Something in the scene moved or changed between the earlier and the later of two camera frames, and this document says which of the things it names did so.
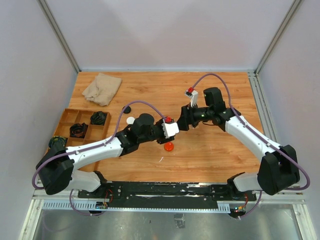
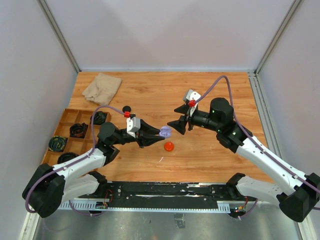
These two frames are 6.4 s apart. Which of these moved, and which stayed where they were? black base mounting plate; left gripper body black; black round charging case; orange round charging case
Moved: left gripper body black
Stayed: black base mounting plate; black round charging case; orange round charging case
